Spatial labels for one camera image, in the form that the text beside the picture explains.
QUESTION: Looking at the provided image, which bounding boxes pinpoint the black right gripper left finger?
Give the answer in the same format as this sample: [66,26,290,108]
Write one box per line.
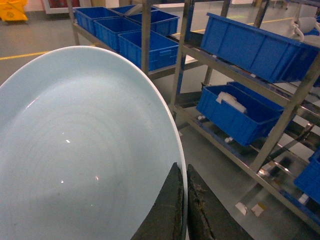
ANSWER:
[132,162,184,240]

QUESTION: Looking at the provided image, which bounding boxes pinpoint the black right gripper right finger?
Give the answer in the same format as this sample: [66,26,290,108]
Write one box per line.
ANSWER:
[187,164,252,240]

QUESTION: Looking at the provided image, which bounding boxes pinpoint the light blue round plate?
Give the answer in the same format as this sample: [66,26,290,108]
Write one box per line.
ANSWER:
[0,46,187,240]

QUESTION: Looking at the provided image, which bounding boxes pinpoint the stainless steel shelf rack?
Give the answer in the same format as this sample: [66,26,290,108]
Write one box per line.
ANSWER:
[171,0,320,231]

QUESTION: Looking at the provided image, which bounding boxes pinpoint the blue bin lower shelf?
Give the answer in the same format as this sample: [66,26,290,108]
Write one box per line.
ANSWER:
[196,82,284,146]

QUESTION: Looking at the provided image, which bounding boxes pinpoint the blue bin shelf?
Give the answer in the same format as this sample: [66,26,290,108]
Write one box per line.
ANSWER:
[200,12,320,83]
[196,82,284,146]

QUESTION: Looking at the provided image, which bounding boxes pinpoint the blue bin upper shelf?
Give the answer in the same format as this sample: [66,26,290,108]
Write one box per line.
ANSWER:
[200,12,320,83]

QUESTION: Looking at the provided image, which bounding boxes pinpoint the blue crate front far rack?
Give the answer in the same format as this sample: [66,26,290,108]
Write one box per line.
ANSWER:
[118,31,179,71]

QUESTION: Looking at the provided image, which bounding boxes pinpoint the blue crate rack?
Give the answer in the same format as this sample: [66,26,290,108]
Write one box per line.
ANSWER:
[93,17,142,52]
[118,31,179,71]
[73,6,121,36]
[126,9,181,38]

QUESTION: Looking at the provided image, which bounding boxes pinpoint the blue crate right far rack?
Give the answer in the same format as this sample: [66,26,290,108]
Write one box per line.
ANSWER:
[126,9,181,38]

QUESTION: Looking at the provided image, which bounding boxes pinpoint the blue crate middle far rack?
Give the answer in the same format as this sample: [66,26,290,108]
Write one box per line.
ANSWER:
[93,17,142,52]

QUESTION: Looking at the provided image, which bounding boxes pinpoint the blue crate back far rack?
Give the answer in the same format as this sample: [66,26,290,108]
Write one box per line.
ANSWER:
[73,6,121,36]

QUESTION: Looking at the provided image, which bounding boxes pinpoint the yellow mop bucket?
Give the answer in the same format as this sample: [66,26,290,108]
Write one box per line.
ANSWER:
[0,0,28,22]

